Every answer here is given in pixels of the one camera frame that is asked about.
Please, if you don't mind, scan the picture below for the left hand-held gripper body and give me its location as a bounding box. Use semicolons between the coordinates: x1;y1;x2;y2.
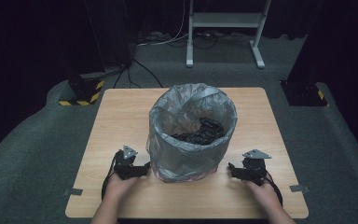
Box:
113;145;142;181

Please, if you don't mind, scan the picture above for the person's left hand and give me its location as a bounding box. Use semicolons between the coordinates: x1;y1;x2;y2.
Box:
103;173;140;203

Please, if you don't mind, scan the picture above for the person's right hand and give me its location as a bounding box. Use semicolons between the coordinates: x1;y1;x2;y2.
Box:
244;179;282;210

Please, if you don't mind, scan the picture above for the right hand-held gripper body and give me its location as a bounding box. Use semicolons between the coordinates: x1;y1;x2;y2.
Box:
241;148;272;187

